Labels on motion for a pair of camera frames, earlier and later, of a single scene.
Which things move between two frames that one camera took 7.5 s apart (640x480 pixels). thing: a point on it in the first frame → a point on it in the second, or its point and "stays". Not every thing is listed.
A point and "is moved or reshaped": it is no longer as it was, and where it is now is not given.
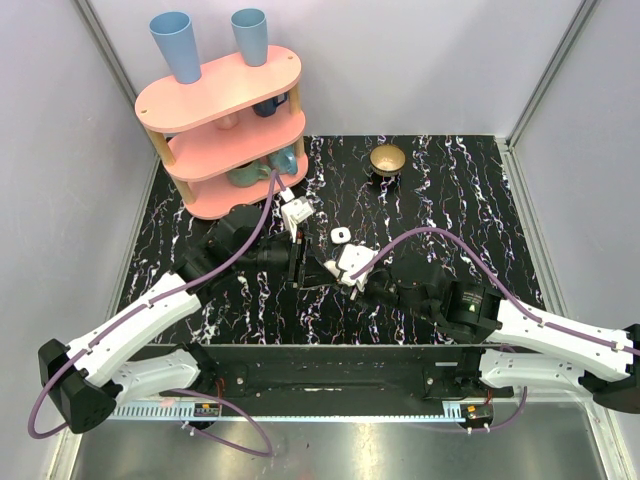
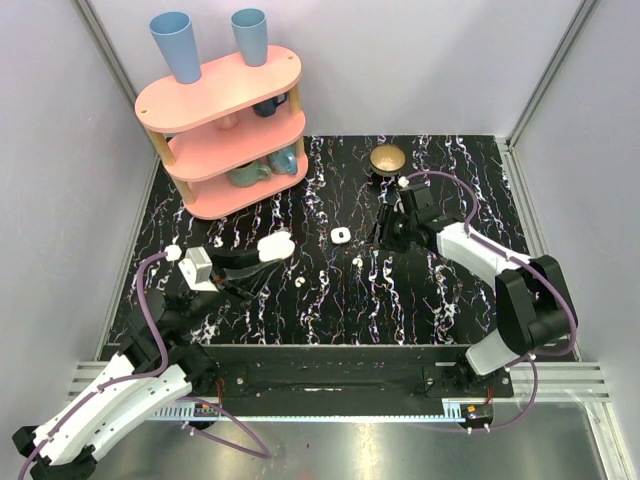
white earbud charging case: (340, 235) stays
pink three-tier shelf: (222, 138) stays
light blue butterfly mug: (284, 161) stays
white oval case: (331, 266) is moved or reshaped
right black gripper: (367, 290) → (387, 213)
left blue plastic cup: (174, 33) stays
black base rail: (430, 372) stays
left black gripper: (298, 260) → (220, 270)
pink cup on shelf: (228, 121) stays
